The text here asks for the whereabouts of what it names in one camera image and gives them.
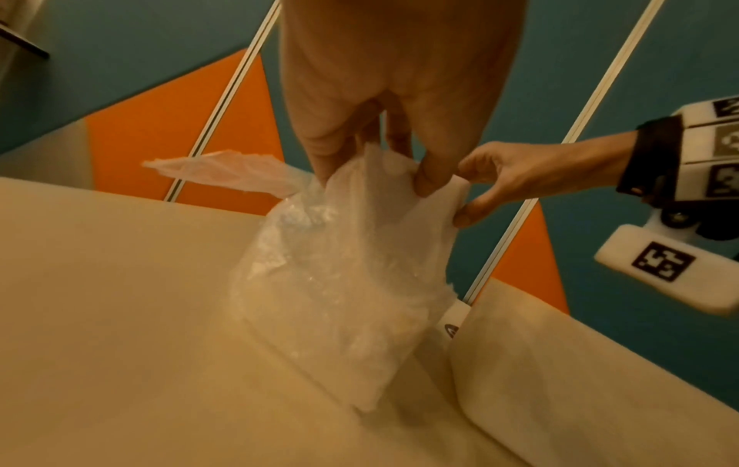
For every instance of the person's right hand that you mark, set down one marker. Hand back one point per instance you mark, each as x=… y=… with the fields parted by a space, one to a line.
x=554 y=168

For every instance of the person's left hand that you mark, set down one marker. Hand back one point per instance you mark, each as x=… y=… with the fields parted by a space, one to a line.
x=398 y=54

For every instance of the clear plastic bag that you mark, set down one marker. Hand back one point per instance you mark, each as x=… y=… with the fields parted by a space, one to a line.
x=346 y=273

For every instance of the white wrist tracker block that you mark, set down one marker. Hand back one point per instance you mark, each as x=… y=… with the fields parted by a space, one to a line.
x=713 y=150

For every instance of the cream foam pad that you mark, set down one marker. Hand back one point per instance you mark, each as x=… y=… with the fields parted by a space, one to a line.
x=577 y=387

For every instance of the white wall rail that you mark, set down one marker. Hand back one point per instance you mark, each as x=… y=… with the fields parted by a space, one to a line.
x=222 y=109
x=594 y=105

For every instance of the white marker camera box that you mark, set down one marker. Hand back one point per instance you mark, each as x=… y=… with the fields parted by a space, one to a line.
x=669 y=269

